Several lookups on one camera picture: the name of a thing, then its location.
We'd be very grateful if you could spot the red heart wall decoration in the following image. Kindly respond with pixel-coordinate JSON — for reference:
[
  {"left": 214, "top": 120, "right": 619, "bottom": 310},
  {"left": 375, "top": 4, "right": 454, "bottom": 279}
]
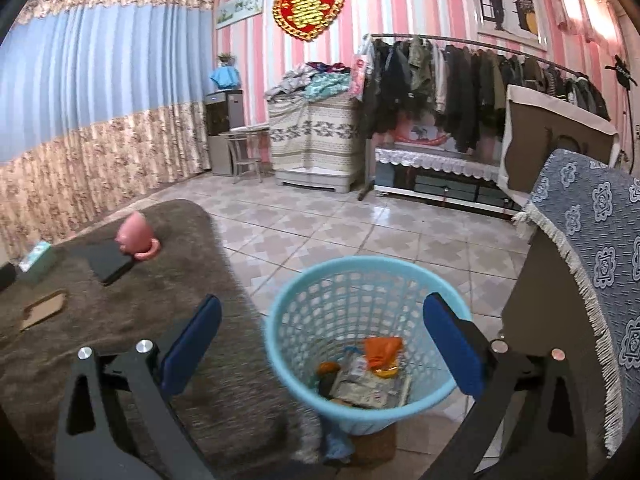
[{"left": 272, "top": 0, "right": 346, "bottom": 42}]

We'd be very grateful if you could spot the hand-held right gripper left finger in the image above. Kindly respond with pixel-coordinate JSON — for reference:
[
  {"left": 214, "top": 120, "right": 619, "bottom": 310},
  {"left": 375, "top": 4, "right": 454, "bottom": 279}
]
[{"left": 54, "top": 294, "right": 223, "bottom": 480}]

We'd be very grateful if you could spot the white framed brown board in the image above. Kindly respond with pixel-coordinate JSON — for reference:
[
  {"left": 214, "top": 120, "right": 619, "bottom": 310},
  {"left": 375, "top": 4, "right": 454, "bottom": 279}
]
[{"left": 497, "top": 84, "right": 621, "bottom": 201}]

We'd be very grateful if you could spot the light blue plastic basket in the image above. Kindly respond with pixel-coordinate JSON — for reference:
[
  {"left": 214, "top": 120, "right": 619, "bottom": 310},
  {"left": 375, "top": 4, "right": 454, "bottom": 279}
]
[{"left": 265, "top": 256, "right": 473, "bottom": 436}]

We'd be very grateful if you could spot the metal clothes rack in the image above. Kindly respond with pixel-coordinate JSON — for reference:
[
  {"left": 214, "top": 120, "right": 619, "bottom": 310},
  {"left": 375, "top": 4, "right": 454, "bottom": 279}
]
[{"left": 357, "top": 32, "right": 616, "bottom": 202}]

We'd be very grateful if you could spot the blue and floral curtain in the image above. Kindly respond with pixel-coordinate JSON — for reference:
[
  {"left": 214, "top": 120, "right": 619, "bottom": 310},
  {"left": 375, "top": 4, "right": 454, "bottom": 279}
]
[{"left": 0, "top": 0, "right": 216, "bottom": 251}]

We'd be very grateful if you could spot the blue cloth bundle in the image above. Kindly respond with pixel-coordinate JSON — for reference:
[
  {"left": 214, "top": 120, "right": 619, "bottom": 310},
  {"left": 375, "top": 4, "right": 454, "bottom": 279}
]
[{"left": 210, "top": 66, "right": 241, "bottom": 91}]

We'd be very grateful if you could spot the pink pig mug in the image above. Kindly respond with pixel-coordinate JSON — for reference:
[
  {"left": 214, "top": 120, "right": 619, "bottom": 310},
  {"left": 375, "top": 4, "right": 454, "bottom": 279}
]
[{"left": 115, "top": 211, "right": 161, "bottom": 261}]

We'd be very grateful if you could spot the black stand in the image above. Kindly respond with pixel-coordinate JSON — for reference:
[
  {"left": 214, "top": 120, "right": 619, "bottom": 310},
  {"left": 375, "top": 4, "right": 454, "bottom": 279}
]
[{"left": 602, "top": 54, "right": 640, "bottom": 166}]

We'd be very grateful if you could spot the light blue tissue box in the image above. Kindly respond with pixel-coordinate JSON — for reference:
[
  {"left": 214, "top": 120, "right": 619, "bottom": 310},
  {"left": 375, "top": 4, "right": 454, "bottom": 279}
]
[{"left": 17, "top": 241, "right": 66, "bottom": 283}]

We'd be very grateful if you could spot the black zip case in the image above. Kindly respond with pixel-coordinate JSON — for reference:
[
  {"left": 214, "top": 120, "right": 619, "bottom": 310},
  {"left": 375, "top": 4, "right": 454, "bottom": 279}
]
[{"left": 87, "top": 245, "right": 136, "bottom": 286}]

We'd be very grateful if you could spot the black bag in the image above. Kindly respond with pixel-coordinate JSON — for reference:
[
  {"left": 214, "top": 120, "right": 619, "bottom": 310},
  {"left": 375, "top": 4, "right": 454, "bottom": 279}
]
[{"left": 317, "top": 375, "right": 341, "bottom": 401}]

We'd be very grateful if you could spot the pink sheer curtain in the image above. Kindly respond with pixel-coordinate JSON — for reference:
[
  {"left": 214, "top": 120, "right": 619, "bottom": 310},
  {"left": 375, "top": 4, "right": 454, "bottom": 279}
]
[{"left": 547, "top": 0, "right": 628, "bottom": 53}]

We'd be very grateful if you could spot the brown phone case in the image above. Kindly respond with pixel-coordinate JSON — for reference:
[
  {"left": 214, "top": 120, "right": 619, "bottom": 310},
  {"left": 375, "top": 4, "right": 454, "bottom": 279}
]
[{"left": 19, "top": 290, "right": 68, "bottom": 332}]

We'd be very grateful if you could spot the pink hanging bag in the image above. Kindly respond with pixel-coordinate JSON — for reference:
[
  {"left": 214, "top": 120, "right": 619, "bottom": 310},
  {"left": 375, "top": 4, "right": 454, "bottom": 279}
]
[{"left": 350, "top": 52, "right": 373, "bottom": 103}]

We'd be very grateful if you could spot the cabinet under patterned cloth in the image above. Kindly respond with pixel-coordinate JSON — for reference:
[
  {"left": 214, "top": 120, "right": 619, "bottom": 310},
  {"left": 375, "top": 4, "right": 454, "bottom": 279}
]
[{"left": 267, "top": 95, "right": 366, "bottom": 196}]

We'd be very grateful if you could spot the pile of folded clothes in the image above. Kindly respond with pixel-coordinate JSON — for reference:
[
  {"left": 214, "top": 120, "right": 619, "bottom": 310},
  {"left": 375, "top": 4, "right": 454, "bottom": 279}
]
[{"left": 264, "top": 61, "right": 353, "bottom": 103}]

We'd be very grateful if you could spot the blue patterned fringed cloth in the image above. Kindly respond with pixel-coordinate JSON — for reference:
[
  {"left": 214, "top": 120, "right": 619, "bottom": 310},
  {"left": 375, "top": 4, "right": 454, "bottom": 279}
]
[{"left": 512, "top": 149, "right": 640, "bottom": 461}]

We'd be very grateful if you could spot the low dark media cabinet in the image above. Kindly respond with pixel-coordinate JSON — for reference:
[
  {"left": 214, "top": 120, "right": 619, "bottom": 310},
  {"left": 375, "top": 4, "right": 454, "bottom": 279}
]
[{"left": 374, "top": 147, "right": 523, "bottom": 218}]

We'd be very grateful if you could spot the brown furniture panel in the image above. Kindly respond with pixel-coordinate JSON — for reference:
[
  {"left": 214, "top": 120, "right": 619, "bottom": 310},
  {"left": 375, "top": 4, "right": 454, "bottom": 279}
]
[{"left": 500, "top": 220, "right": 640, "bottom": 480}]

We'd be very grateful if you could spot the grey wrapper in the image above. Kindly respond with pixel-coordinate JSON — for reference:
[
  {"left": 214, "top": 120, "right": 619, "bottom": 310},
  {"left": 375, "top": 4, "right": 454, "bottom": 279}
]
[{"left": 330, "top": 355, "right": 413, "bottom": 408}]

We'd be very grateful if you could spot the grey water dispenser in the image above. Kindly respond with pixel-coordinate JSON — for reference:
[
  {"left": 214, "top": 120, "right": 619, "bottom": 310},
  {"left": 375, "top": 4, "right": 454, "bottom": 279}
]
[{"left": 205, "top": 90, "right": 245, "bottom": 177}]

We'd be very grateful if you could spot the window silhouette wall poster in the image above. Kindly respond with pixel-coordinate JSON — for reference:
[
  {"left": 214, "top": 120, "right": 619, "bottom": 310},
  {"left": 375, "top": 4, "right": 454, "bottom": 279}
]
[{"left": 470, "top": 0, "right": 548, "bottom": 51}]

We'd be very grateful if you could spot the landscape wall picture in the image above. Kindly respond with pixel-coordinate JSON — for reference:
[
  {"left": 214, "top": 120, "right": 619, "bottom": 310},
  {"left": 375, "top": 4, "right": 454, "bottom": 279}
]
[{"left": 215, "top": 0, "right": 264, "bottom": 30}]

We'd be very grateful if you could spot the white lace cloth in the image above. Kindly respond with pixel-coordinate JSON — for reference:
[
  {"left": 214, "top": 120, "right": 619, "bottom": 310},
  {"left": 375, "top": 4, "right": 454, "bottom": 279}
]
[{"left": 375, "top": 147, "right": 501, "bottom": 183}]

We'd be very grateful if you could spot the red framed picture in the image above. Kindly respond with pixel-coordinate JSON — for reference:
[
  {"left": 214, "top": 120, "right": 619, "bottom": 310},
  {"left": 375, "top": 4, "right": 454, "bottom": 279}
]
[{"left": 390, "top": 120, "right": 458, "bottom": 151}]

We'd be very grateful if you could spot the orange plastic bag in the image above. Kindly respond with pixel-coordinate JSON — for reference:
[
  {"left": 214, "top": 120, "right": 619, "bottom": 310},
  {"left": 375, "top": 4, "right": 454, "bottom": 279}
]
[{"left": 362, "top": 336, "right": 405, "bottom": 373}]

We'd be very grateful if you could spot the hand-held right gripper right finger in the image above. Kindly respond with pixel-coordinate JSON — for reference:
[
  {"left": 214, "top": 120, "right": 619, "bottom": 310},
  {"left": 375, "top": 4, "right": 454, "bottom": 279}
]
[{"left": 420, "top": 292, "right": 591, "bottom": 480}]

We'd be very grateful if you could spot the row of hanging clothes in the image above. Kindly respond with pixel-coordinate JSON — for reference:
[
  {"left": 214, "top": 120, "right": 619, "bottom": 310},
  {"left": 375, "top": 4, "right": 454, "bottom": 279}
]
[{"left": 362, "top": 35, "right": 611, "bottom": 156}]

